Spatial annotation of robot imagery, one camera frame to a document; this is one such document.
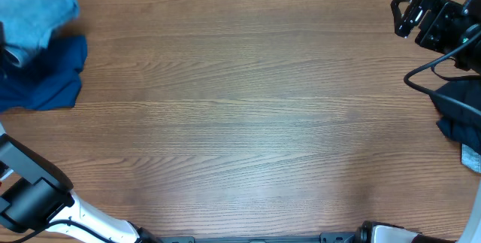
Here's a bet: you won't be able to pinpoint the light blue denim jeans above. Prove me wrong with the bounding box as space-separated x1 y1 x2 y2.
1 0 80 68

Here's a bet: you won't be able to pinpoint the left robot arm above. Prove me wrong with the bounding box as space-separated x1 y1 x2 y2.
1 129 159 242

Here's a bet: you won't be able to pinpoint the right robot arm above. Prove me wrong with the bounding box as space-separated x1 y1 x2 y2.
391 0 480 173

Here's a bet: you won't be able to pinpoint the dark navy garment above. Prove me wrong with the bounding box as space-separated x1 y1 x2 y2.
431 80 480 153

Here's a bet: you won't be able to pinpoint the dark blue t-shirt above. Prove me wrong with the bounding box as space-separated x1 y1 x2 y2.
1 35 87 112

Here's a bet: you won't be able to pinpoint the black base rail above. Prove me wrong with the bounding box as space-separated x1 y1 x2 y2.
157 232 355 243

